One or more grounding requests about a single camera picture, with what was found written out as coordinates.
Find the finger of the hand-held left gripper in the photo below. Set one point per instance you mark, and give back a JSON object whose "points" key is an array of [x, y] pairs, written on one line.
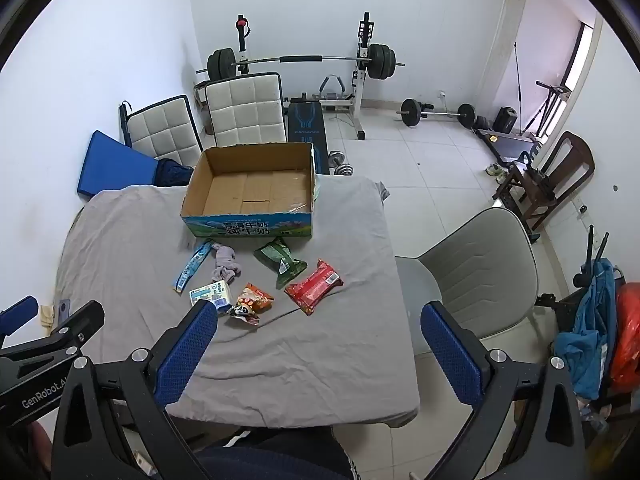
{"points": [[20, 312], [75, 322]]}

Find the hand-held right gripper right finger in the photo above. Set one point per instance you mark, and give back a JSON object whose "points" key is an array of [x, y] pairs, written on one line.
{"points": [[452, 360]]}

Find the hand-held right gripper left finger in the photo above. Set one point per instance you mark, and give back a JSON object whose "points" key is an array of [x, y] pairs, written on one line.
{"points": [[187, 352]]}

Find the white and blue packet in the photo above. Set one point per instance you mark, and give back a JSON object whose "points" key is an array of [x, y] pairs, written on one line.
{"points": [[212, 294]]}

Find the orange panda snack packet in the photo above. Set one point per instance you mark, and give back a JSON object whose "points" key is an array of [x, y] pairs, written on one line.
{"points": [[252, 302]]}

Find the long blue snack packet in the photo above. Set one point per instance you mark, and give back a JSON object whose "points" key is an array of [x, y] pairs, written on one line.
{"points": [[192, 266]]}

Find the grey sock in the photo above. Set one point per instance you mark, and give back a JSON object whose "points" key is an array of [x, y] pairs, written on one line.
{"points": [[225, 262]]}

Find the green snack packet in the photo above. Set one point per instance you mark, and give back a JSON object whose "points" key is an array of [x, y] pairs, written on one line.
{"points": [[280, 261]]}

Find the red snack packet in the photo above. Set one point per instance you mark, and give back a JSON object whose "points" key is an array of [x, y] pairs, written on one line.
{"points": [[314, 286]]}

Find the printed cardboard box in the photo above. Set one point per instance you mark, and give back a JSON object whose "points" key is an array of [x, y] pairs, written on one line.
{"points": [[250, 190]]}

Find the beige cloth scrap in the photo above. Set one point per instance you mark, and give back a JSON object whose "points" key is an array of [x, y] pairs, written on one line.
{"points": [[47, 319]]}

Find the grey-green office chair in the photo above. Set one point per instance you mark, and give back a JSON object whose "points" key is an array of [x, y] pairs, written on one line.
{"points": [[475, 270]]}

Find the person's dark clothing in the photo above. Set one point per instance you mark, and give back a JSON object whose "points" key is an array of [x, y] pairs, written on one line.
{"points": [[280, 455]]}

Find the blue jacket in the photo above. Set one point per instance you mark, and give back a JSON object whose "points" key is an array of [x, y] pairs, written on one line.
{"points": [[590, 330]]}

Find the blue foam mat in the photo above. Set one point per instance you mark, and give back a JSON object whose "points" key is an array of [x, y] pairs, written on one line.
{"points": [[112, 167]]}

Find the black tripod stand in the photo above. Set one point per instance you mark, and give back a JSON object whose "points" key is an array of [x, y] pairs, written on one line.
{"points": [[595, 255]]}

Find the dark blue cloth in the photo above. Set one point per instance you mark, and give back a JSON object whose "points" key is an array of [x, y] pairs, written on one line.
{"points": [[172, 174]]}

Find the red bag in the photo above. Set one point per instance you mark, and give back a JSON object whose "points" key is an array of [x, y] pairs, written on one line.
{"points": [[629, 335]]}

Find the pair of light shoes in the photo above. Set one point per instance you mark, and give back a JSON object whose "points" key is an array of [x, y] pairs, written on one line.
{"points": [[496, 171]]}

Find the white cushioned chair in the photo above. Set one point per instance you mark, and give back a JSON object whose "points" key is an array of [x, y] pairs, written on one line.
{"points": [[162, 132], [245, 110]]}

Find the chrome dumbbell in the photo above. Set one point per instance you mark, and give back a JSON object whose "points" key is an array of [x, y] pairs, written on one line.
{"points": [[335, 156], [343, 169]]}

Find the treadmill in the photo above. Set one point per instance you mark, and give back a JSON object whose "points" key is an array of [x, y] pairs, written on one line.
{"points": [[510, 144]]}

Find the dark wooden chair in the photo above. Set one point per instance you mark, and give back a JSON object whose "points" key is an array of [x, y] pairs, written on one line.
{"points": [[565, 160]]}

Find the stack of small weight plates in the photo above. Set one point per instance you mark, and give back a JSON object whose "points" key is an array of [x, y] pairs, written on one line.
{"points": [[482, 122]]}

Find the black speaker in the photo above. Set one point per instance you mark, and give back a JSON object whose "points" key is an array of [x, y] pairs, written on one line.
{"points": [[506, 120]]}

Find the short barbell with black plates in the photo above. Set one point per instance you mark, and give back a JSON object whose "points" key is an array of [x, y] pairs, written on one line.
{"points": [[435, 112]]}

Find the black weight bench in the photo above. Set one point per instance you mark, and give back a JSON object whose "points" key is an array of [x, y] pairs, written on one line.
{"points": [[306, 122]]}

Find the exercise machine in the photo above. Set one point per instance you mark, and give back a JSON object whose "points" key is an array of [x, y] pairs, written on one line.
{"points": [[550, 105]]}

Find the white barbell rack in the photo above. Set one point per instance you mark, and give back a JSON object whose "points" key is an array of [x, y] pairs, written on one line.
{"points": [[361, 85]]}

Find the long barbell with black plates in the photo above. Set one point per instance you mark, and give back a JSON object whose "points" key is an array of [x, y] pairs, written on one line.
{"points": [[300, 58]]}

